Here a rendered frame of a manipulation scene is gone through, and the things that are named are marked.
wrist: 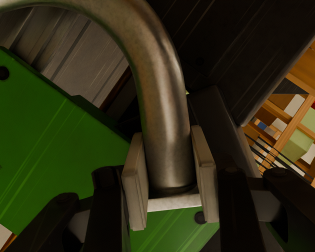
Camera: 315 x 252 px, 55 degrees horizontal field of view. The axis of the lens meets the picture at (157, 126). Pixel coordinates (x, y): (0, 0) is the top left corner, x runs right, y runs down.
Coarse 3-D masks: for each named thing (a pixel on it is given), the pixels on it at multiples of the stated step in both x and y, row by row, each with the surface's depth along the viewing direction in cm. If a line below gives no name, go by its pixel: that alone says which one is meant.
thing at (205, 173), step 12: (192, 132) 19; (192, 144) 18; (204, 144) 16; (204, 156) 14; (204, 168) 14; (204, 180) 14; (204, 192) 14; (216, 192) 14; (204, 204) 14; (216, 204) 14; (204, 216) 14; (216, 216) 14
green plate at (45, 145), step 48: (0, 48) 22; (0, 96) 22; (48, 96) 22; (0, 144) 23; (48, 144) 22; (96, 144) 22; (0, 192) 23; (48, 192) 23; (144, 240) 23; (192, 240) 23
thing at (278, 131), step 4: (256, 120) 814; (256, 124) 819; (260, 124) 818; (264, 124) 815; (264, 128) 815; (272, 128) 805; (276, 128) 842; (276, 132) 799; (280, 132) 799; (272, 136) 804; (276, 136) 804; (260, 152) 818; (256, 156) 823
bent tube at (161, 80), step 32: (0, 0) 18; (32, 0) 18; (64, 0) 17; (96, 0) 17; (128, 0) 17; (128, 32) 17; (160, 32) 17; (160, 64) 17; (160, 96) 17; (160, 128) 17; (160, 160) 18; (192, 160) 18; (160, 192) 18; (192, 192) 17
